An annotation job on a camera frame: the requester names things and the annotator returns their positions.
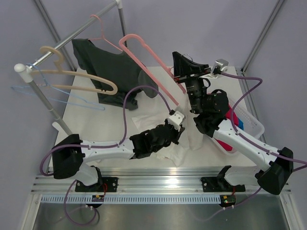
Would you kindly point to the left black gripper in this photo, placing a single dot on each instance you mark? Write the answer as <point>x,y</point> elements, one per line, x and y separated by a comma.
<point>177,133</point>

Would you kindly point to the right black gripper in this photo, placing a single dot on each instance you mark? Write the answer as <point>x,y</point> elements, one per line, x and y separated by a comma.
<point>182,65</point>

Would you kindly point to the white Coca-Cola t-shirt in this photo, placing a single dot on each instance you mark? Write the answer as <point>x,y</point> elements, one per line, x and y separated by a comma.
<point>191,139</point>

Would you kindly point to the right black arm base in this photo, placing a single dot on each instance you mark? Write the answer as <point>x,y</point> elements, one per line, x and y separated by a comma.
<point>215,184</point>

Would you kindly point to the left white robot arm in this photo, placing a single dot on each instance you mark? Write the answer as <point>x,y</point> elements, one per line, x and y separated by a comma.
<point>71,156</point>

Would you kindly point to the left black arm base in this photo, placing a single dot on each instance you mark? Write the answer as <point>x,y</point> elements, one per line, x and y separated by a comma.
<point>108,183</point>

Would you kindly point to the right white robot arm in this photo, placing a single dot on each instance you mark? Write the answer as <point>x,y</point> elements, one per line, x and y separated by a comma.
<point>274,166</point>

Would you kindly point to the dark grey t-shirt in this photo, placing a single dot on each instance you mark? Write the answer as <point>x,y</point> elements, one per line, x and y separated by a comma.
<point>117,68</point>

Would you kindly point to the magenta cloth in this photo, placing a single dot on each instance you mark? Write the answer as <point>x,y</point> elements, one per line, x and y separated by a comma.
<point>235,118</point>

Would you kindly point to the white plastic basket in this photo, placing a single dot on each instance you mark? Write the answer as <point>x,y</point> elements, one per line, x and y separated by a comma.
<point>251,126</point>

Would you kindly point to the silver clothes rack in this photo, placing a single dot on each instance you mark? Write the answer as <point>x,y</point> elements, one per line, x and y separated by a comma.
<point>26,72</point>

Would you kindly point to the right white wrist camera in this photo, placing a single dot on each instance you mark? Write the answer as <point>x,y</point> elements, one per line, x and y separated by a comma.
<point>219,66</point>

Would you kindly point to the aluminium mounting rail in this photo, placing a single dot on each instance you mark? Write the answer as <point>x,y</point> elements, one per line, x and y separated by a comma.
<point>138,181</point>

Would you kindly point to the white slotted cable duct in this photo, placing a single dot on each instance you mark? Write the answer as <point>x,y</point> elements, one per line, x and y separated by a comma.
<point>132,199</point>

